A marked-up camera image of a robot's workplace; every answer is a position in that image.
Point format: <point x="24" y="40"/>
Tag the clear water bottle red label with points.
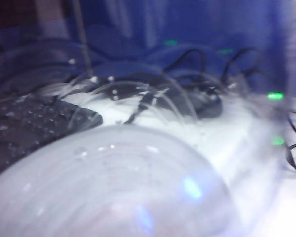
<point x="101" y="185"/>

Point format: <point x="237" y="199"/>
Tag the black Logitech keyboard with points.
<point x="27" y="123"/>

